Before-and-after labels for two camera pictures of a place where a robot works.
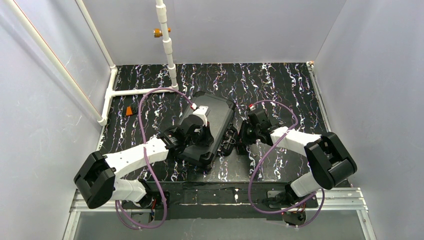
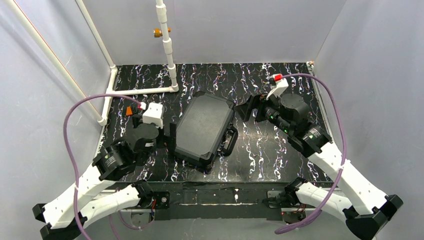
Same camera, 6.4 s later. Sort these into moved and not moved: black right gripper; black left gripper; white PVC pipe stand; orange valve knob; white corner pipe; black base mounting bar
Moved: black right gripper; black left gripper
Not moved: black base mounting bar; orange valve knob; white PVC pipe stand; white corner pipe
